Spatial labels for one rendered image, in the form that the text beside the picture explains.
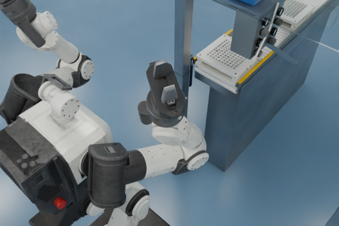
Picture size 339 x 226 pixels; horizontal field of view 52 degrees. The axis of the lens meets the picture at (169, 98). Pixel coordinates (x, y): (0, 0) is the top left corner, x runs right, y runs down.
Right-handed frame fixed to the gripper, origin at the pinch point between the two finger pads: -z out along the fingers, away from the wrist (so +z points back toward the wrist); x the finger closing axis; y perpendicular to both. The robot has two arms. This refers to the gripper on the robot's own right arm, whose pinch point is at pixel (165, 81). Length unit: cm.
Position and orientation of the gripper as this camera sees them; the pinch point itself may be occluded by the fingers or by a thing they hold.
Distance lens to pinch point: 67.2
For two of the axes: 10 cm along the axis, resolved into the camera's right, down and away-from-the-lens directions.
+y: 9.5, -2.9, 1.1
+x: -3.1, -8.9, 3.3
